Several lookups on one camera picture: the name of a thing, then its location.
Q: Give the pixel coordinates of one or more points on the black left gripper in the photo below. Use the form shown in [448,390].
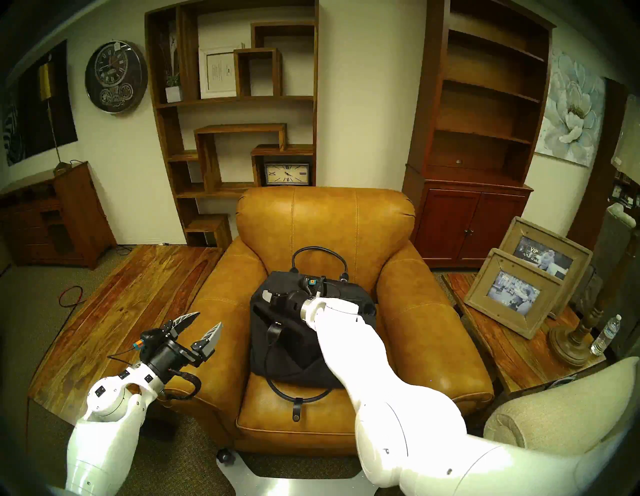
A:
[167,357]

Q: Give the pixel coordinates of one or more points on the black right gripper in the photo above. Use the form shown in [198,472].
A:
[292,304]

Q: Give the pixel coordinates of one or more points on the black zipper handbag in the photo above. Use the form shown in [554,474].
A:
[285,350]

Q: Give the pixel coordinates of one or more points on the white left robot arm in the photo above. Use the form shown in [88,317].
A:
[105,440]

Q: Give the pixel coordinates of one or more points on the rosewood coffee table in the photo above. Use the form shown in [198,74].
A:
[115,310]

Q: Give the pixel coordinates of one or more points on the tan leather armchair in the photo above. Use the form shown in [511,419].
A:
[325,225]

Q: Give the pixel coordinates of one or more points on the rectangular mantel clock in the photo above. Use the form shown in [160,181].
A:
[286,174]

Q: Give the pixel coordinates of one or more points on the dark wood sideboard cabinet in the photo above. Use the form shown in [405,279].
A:
[75,220]

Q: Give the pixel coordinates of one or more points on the cherry wood bookcase hutch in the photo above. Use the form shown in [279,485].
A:
[465,225]

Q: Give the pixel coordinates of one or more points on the plant in grey pot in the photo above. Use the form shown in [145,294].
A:
[173,94]

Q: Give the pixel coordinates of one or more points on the white framed certificate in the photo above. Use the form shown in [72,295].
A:
[217,72]

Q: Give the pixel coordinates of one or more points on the wooden side table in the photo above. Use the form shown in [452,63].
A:
[505,350]

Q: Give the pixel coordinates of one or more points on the open wooden shelf unit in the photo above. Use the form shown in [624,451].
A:
[187,60]

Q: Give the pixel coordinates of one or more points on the gold shade lamp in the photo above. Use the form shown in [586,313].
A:
[45,82]

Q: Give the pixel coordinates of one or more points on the wooden table lamp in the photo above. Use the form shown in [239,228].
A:
[570,350]

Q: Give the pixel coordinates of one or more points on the clear water bottle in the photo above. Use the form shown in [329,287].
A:
[604,337]

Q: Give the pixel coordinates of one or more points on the grey upholstered armchair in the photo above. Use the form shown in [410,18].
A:
[612,235]

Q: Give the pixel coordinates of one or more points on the white flower painting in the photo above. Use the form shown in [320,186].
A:
[570,110]

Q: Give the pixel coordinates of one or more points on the dark bookcase with ornaments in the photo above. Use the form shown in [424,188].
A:
[625,192]

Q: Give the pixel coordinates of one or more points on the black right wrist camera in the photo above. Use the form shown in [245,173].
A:
[307,285]

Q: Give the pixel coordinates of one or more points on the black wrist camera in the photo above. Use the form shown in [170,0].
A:
[307,285]
[150,339]

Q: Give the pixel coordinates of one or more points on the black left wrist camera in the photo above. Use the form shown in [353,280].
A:
[150,339]

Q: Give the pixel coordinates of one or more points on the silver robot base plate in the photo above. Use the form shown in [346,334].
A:
[290,485]

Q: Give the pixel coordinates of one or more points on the small rustic wood picture frame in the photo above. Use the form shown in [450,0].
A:
[485,297]

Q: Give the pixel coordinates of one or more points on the round gear wall clock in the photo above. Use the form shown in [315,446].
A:
[116,77]

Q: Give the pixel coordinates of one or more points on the dark zebra wall picture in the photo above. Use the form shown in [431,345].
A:
[30,120]

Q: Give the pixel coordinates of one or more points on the large rustic wood picture frame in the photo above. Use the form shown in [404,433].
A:
[580,252]

